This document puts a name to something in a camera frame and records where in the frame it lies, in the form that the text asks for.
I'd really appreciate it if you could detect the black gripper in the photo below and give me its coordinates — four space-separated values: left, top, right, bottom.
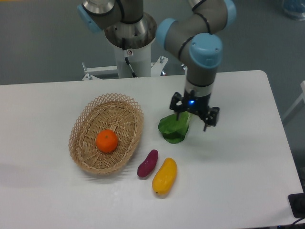
169 90 220 132

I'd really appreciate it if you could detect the orange fruit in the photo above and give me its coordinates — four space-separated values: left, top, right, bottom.
95 129 118 153

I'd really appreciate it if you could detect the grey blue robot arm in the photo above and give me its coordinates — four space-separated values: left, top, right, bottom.
77 0 236 127

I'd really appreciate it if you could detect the woven wicker basket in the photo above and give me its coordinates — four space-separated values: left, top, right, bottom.
69 93 144 175

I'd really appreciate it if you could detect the green bok choy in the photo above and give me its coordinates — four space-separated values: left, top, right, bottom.
158 112 193 144

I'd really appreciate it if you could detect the yellow mango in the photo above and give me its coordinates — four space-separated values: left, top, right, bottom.
152 157 178 196

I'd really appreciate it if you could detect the purple sweet potato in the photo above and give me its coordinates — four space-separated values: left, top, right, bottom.
137 149 159 178

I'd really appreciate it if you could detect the white furniture at right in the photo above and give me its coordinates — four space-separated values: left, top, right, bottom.
282 81 305 125

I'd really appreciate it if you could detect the blue object top right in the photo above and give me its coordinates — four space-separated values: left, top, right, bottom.
282 0 305 21

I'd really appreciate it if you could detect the black device at edge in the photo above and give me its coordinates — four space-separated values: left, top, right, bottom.
288 193 305 218

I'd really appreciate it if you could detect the white metal base frame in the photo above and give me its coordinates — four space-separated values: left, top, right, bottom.
82 56 169 81

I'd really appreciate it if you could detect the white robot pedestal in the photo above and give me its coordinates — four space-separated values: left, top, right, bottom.
112 43 152 78

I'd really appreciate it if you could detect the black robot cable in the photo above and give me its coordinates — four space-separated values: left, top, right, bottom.
121 37 138 78

